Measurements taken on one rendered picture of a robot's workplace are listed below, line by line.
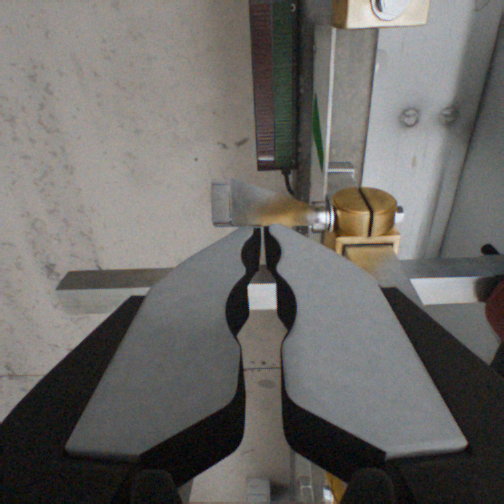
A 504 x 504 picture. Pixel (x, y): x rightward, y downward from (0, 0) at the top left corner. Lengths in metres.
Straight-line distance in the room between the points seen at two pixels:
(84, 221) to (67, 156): 0.24
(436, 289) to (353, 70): 0.23
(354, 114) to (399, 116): 0.11
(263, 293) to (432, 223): 0.36
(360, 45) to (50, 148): 1.08
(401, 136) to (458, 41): 0.12
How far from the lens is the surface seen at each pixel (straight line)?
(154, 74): 1.15
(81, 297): 0.36
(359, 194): 0.30
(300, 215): 0.20
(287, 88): 0.41
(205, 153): 1.18
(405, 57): 0.52
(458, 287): 0.36
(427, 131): 0.55
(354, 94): 0.42
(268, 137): 0.42
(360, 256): 0.28
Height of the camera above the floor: 1.11
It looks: 56 degrees down
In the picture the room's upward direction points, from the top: 178 degrees counter-clockwise
